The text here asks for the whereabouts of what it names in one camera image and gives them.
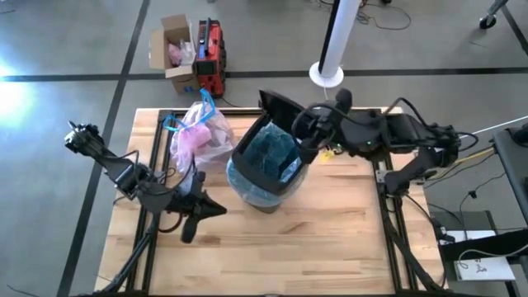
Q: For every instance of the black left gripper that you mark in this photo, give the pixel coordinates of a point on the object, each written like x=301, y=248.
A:
x=191, y=206

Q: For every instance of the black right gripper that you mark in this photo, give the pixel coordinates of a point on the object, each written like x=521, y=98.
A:
x=330, y=123

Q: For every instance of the blue plastic trash bag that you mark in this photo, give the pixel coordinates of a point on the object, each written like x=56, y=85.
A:
x=264, y=148

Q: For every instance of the black bin lid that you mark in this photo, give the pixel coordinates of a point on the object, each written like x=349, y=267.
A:
x=268, y=123

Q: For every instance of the translucent purple trash bag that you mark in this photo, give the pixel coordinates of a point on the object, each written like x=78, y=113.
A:
x=202, y=136

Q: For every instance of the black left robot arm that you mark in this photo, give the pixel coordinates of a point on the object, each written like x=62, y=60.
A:
x=119, y=169

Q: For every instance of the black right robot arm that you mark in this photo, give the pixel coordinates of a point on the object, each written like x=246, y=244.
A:
x=412, y=140

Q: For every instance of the white tower fan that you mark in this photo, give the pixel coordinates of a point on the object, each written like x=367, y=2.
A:
x=336, y=41

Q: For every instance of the red and black toolbox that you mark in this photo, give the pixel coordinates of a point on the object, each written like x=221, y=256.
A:
x=210, y=62

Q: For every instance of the open cardboard box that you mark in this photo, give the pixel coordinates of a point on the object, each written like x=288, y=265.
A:
x=177, y=76

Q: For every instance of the pink plastic packing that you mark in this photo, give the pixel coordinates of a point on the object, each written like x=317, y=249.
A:
x=179, y=53

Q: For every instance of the black side desk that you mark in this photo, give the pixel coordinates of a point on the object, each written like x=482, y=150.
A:
x=513, y=165

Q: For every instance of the white floor board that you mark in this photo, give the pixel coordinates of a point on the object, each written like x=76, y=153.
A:
x=486, y=268

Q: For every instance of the grey caster leg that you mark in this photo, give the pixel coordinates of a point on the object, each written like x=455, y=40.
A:
x=488, y=20

